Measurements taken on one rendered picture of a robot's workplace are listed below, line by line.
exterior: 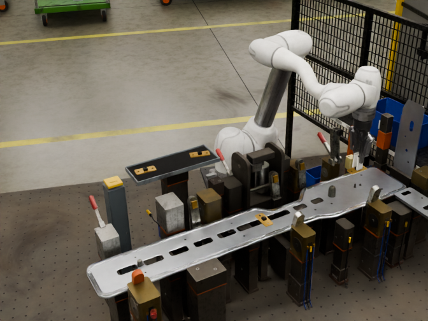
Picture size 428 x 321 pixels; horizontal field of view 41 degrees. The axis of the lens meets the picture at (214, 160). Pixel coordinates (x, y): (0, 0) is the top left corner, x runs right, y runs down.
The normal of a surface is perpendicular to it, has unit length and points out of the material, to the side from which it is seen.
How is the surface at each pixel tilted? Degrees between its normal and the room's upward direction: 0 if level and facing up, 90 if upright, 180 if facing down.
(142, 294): 0
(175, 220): 90
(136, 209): 0
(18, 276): 0
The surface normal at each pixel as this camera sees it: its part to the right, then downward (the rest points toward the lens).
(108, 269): -0.02, -0.86
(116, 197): 0.48, 0.44
